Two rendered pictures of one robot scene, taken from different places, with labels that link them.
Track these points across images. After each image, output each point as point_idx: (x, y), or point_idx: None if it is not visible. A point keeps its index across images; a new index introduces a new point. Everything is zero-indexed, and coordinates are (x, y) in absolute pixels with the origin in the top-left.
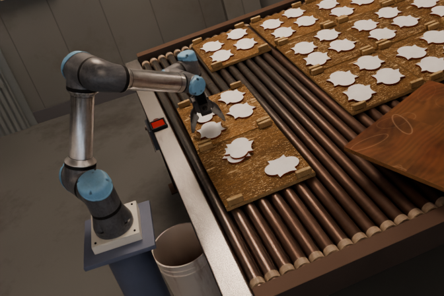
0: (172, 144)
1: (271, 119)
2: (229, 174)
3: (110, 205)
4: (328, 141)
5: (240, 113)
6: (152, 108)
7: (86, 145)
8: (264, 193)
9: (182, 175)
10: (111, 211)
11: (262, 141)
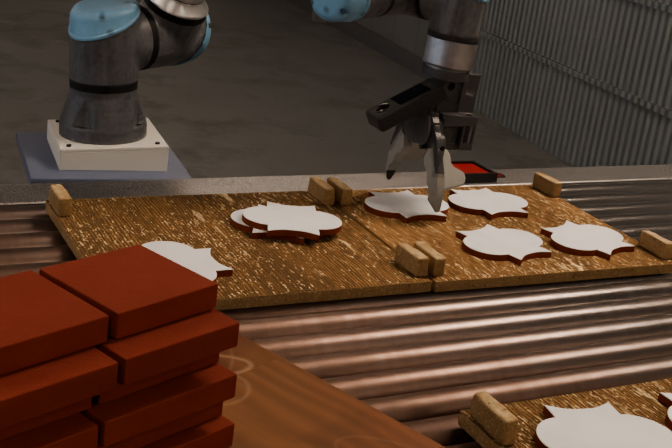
0: (377, 183)
1: (450, 279)
2: (186, 212)
3: (76, 63)
4: (297, 360)
5: (481, 238)
6: (556, 174)
7: None
8: (71, 242)
9: (235, 185)
10: (75, 78)
11: (326, 258)
